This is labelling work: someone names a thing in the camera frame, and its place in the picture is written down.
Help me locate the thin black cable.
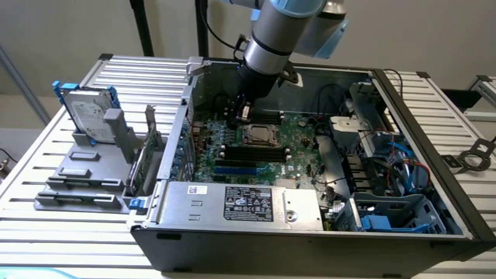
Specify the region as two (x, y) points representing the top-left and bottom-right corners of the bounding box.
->
(0, 147), (17, 173)

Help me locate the green motherboard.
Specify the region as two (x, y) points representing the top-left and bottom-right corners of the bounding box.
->
(189, 109), (352, 230)

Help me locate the grey metal disk bay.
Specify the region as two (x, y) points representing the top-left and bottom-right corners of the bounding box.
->
(328, 81), (455, 233)

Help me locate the CPU socket with cover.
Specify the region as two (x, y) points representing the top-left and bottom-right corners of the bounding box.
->
(240, 123), (281, 148)

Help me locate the silver hard disk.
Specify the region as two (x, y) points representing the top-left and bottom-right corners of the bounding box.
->
(61, 89), (117, 144)

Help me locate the aluminium profile frame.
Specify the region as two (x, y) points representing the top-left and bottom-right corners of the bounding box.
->
(463, 74), (496, 123)

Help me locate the metal slat table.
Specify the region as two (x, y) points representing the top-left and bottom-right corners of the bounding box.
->
(0, 53), (496, 274)

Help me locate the silver power supply unit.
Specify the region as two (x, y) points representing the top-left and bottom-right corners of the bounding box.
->
(153, 181), (325, 232)

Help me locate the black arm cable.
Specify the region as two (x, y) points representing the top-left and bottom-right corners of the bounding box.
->
(203, 0), (249, 63)

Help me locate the silver chipset heat sink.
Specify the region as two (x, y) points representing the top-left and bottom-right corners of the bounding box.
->
(275, 178), (303, 189)

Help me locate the black RAM slot bank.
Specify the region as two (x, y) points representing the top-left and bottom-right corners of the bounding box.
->
(251, 108), (285, 125)
(219, 144), (292, 163)

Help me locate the red wire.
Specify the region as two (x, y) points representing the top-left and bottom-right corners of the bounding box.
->
(356, 131), (432, 187)

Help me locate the black open PC case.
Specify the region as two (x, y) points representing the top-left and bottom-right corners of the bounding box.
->
(129, 56), (496, 273)

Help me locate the black metal ring bracket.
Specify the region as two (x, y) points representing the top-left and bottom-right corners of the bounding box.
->
(440, 138), (492, 175)

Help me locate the silver CPU chip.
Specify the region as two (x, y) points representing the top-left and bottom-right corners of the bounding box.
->
(237, 105), (253, 124)

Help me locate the black stand pole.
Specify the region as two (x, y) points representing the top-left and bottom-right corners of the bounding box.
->
(195, 0), (211, 58)
(131, 0), (156, 58)

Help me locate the blue wire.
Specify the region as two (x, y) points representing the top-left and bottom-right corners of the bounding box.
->
(381, 136), (423, 192)

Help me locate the green graphics card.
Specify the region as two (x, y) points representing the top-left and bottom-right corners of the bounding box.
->
(127, 104), (160, 196)

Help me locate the grey parts rack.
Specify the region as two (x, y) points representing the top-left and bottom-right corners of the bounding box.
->
(33, 108), (168, 215)

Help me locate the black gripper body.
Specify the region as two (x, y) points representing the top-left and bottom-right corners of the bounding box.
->
(233, 64), (281, 103)

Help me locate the grey case latch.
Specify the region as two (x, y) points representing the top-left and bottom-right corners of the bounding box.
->
(185, 56), (213, 77)

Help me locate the blue plastic sheet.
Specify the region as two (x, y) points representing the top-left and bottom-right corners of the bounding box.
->
(0, 263), (77, 279)

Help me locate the blue expansion slot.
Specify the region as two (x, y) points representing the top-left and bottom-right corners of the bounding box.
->
(213, 166), (259, 177)

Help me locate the blue disk caddy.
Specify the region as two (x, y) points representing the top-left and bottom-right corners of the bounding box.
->
(51, 81), (128, 146)

